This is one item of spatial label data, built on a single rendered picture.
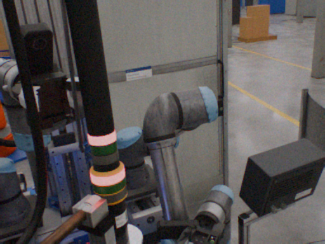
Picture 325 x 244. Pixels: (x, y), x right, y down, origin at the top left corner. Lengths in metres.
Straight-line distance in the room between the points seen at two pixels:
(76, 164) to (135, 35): 1.19
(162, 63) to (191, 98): 1.49
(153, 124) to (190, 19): 1.68
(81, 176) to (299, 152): 0.85
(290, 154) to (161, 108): 0.49
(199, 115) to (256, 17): 11.95
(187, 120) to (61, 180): 0.66
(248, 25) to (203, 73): 10.20
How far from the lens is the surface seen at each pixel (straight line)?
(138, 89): 2.39
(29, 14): 1.34
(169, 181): 0.95
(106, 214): 0.42
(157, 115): 0.93
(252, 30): 12.87
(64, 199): 1.46
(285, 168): 1.12
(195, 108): 0.96
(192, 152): 2.80
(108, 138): 0.39
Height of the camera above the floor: 1.77
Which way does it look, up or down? 20 degrees down
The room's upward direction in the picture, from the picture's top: 5 degrees counter-clockwise
